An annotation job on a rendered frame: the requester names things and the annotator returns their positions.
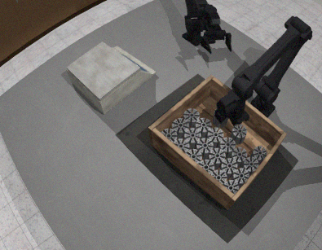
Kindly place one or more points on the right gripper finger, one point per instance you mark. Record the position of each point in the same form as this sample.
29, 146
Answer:
205, 43
228, 42

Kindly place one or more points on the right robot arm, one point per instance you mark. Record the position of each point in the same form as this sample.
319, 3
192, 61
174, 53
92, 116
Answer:
193, 26

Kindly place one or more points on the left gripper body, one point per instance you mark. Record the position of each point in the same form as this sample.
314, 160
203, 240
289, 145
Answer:
245, 116

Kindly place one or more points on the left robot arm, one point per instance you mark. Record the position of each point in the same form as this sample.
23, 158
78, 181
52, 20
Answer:
291, 41

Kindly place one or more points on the grey slotted metal stack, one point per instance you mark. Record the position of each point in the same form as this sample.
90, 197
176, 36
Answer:
202, 126
240, 177
249, 165
190, 116
180, 127
239, 156
172, 136
194, 155
229, 184
221, 178
259, 154
227, 145
206, 147
217, 124
192, 137
215, 139
215, 156
240, 132
229, 167
206, 166
181, 145

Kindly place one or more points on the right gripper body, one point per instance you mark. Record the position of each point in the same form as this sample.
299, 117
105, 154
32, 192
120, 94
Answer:
212, 35

